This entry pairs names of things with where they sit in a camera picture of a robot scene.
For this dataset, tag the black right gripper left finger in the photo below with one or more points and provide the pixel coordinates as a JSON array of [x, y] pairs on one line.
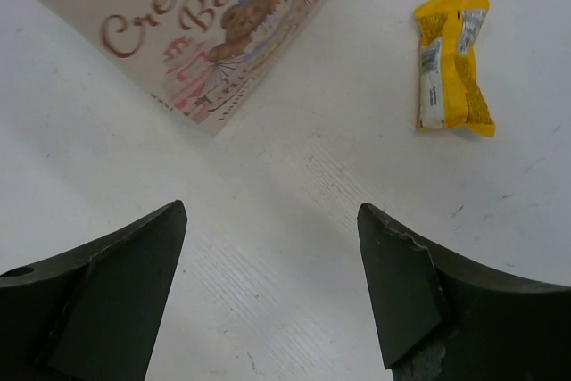
[[93, 312]]

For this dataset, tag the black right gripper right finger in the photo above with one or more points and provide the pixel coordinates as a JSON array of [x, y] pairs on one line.
[[442, 316]]

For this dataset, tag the beige paper gift bag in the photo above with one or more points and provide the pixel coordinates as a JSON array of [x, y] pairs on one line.
[[200, 58]]

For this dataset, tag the yellow snack bar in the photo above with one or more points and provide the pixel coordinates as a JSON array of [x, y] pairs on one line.
[[449, 96]]

